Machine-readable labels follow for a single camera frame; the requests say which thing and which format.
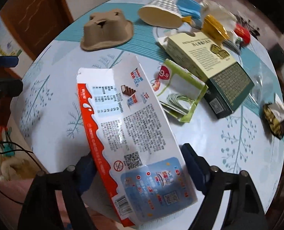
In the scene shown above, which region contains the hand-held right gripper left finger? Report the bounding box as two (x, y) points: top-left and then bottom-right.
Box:
(18, 154), (97, 230)

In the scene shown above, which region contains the white paper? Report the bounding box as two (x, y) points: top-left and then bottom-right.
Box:
(199, 0), (239, 41)

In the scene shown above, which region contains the dark gold snack wrapper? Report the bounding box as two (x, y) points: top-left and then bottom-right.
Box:
(263, 99), (284, 140)

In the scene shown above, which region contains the clear package with green edge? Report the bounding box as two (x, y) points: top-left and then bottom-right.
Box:
(154, 59), (209, 123)

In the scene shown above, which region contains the silver foil packet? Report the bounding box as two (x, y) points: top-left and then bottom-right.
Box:
(165, 31), (255, 120)

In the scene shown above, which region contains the brown wooden door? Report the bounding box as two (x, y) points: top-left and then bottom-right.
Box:
(0, 0), (74, 61)

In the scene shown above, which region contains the wall poster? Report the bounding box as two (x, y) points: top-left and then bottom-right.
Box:
(0, 14), (23, 56)

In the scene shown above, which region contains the brown pulp cup carrier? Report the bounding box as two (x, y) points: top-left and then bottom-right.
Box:
(81, 9), (134, 51)

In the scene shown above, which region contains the red box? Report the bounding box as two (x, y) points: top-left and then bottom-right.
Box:
(234, 23), (251, 45)

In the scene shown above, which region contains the black cable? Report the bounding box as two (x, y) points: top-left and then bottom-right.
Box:
(0, 142), (47, 205)

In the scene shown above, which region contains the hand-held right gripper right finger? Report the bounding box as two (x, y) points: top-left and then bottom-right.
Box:
(181, 143), (269, 230)

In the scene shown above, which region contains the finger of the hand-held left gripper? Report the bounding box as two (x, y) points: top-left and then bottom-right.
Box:
(0, 77), (23, 98)
(0, 55), (19, 68)

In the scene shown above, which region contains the blue face mask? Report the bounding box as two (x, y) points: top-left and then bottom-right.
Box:
(175, 0), (202, 21)

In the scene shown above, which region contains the gold foil wrapper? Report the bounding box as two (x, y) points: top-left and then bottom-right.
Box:
(202, 15), (230, 41)

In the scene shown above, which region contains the checkered paper bowl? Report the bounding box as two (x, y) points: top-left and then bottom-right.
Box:
(138, 0), (183, 29)

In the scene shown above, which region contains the white and red snack bag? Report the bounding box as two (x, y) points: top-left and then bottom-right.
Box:
(76, 54), (198, 228)

